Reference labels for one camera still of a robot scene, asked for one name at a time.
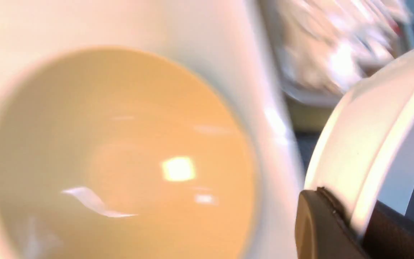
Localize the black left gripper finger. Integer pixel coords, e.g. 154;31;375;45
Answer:
295;187;414;259

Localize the white square dish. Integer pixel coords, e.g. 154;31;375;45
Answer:
304;49;414;239

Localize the beige bowl in tub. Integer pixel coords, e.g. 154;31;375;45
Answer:
0;48;260;259

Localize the grey spoon bin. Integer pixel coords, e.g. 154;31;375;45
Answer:
258;0;414;107

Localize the pile of white spoons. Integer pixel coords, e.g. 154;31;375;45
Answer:
278;0;412;95

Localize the large white plastic tub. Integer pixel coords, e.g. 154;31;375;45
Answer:
0;0;302;259

